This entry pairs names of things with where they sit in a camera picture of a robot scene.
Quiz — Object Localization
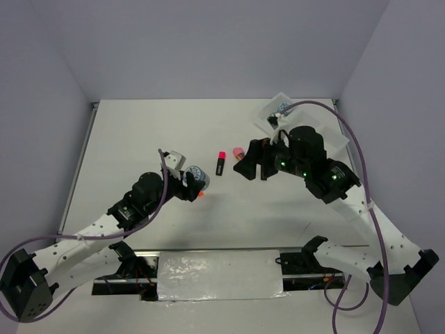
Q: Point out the white three-compartment tray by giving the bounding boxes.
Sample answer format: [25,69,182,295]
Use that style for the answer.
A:
[254,93,349,158]

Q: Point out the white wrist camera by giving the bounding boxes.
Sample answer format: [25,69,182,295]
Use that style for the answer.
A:
[267,113,289,144]
[163,150,186,178]

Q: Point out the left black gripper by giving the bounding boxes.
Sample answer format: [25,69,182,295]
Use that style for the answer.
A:
[145,169,206,215]

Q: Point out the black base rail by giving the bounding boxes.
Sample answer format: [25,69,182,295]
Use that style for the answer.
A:
[91,248,346,302]

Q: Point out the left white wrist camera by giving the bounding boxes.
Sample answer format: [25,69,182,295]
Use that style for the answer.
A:
[163,150,186,178]

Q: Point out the blue slime jar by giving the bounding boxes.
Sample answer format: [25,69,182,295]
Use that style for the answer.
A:
[182,166,210,191]
[277,102,293,116]

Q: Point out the pink-capped tube of pens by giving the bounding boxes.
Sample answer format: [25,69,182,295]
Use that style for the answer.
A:
[232,148,245,161]

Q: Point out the silver foil sheet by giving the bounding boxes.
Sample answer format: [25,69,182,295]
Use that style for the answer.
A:
[157,250,285,301]

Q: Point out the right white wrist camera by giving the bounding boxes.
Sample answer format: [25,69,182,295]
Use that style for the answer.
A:
[267,113,289,144]

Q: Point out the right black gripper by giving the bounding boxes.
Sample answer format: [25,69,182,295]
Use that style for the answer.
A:
[232,132,307,180]

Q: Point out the pink highlighter marker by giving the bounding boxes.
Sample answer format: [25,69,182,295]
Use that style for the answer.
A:
[216,151,226,176]

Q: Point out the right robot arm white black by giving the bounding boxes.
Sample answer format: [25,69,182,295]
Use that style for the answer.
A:
[234,126,439,305]

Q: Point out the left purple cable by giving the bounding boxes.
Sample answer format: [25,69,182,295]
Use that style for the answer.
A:
[0,148,171,321]

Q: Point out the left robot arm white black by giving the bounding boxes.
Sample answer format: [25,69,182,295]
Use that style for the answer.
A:
[1,166,210,323]

